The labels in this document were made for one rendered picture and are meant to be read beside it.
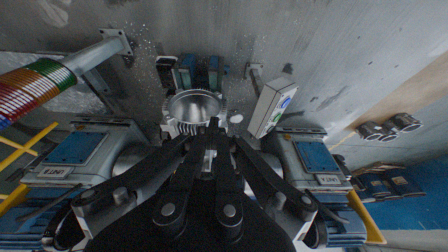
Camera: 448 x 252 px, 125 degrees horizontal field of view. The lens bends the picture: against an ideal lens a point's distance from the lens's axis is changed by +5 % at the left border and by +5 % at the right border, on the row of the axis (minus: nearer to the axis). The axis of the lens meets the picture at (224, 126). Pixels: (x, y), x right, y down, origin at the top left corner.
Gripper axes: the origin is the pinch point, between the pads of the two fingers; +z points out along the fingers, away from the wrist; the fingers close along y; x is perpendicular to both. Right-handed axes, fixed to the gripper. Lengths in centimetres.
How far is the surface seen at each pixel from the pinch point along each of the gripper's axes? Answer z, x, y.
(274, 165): 32, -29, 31
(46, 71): 9.4, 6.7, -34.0
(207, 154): 11.6, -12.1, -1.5
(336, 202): 22, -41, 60
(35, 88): 6.5, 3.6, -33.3
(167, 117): 13.5, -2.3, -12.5
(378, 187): 201, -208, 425
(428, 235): 148, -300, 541
